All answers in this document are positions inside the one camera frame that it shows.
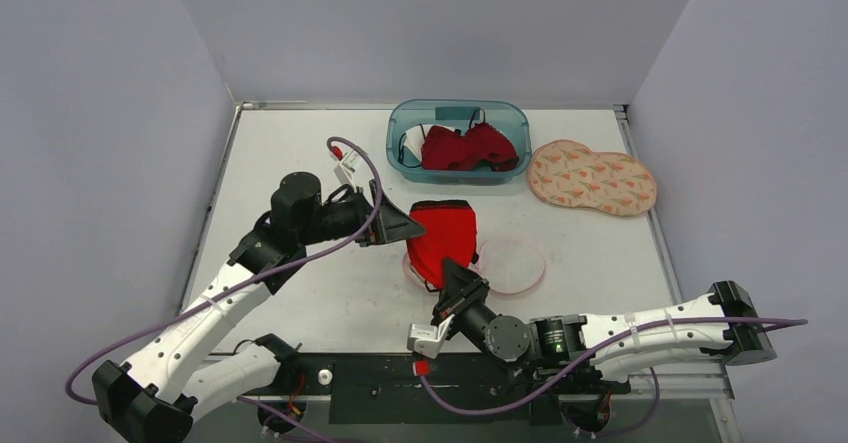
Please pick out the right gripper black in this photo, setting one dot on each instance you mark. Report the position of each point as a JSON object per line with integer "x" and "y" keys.
{"x": 454, "y": 303}

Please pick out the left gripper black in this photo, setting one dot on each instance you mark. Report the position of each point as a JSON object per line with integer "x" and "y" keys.
{"x": 392, "y": 224}

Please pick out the pink round mesh laundry bag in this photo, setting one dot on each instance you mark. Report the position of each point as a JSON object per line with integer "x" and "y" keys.
{"x": 511, "y": 265}

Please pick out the floral mesh laundry bag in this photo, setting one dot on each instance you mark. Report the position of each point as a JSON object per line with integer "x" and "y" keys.
{"x": 568, "y": 174}

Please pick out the teal plastic bin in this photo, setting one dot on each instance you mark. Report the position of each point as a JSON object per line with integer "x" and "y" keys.
{"x": 410, "y": 121}

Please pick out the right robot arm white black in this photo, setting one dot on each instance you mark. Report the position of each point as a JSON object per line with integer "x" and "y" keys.
{"x": 718, "y": 324}

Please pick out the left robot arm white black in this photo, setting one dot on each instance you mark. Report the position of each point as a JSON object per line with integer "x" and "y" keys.
{"x": 158, "y": 393}

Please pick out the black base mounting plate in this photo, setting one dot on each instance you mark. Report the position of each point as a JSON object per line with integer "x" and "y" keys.
{"x": 364, "y": 388}

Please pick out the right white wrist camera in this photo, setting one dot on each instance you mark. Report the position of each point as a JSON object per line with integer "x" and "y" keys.
{"x": 428, "y": 340}

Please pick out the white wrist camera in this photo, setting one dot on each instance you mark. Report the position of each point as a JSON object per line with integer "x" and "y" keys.
{"x": 347, "y": 167}
{"x": 428, "y": 340}

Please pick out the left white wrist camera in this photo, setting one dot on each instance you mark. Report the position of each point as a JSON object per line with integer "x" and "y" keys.
{"x": 347, "y": 167}

